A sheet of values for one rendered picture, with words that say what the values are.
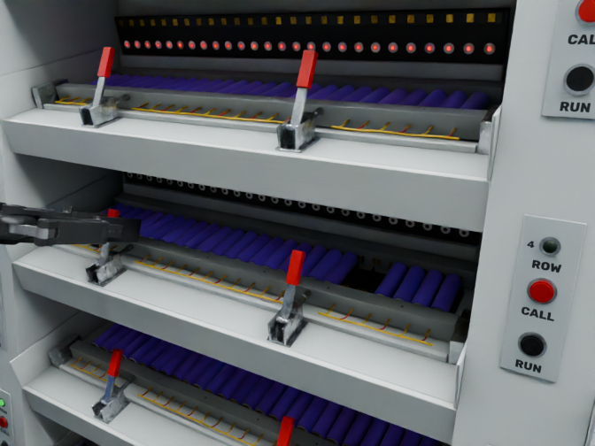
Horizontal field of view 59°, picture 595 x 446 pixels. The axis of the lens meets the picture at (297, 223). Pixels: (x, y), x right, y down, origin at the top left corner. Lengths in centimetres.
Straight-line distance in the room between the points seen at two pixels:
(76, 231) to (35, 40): 32
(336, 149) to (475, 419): 26
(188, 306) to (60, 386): 31
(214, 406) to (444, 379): 33
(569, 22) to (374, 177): 18
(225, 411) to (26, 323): 33
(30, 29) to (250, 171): 41
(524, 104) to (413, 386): 25
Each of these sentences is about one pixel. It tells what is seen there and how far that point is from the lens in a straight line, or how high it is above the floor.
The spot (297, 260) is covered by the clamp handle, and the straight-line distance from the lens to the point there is 53.
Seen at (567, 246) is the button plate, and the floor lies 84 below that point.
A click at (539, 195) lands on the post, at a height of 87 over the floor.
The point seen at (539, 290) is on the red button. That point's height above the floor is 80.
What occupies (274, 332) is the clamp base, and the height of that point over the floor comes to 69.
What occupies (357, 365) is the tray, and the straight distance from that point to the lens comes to 51.
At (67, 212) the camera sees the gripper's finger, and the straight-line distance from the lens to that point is 69.
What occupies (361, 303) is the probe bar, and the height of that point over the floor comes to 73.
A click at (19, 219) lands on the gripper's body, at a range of 57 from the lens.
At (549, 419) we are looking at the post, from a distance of 47.
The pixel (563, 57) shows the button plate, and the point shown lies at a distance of 41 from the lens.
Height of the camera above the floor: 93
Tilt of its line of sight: 14 degrees down
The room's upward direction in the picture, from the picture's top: 3 degrees clockwise
